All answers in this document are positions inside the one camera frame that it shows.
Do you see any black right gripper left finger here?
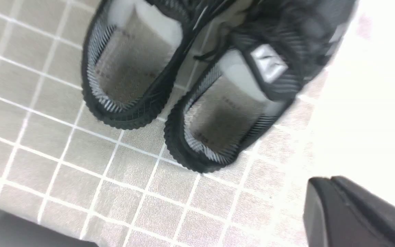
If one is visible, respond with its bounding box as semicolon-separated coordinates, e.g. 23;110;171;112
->
0;210;97;247

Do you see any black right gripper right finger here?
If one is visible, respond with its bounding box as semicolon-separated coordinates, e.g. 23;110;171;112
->
303;176;395;247

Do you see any black knit sneaker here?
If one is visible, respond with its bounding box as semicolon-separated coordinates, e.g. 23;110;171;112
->
164;0;358;173
81;0;232;130

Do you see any grey grid floor cloth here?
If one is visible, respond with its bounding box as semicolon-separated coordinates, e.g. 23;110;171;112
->
0;0;395;247

